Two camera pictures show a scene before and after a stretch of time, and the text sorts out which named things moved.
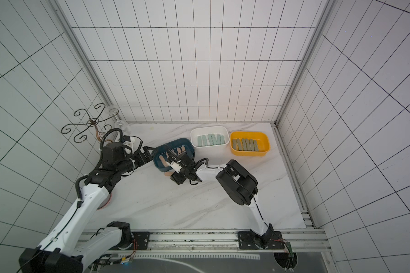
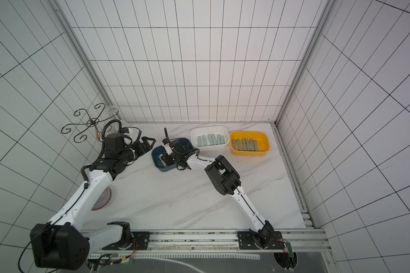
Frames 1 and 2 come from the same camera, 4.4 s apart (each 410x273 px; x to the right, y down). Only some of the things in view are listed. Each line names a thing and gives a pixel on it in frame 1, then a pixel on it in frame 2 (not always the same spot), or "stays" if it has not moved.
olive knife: x=244 y=144 stays
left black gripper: x=143 y=160 -> x=142 y=149
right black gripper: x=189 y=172 -> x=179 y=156
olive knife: x=247 y=144 stays
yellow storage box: x=264 y=147 stays
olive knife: x=255 y=145 stays
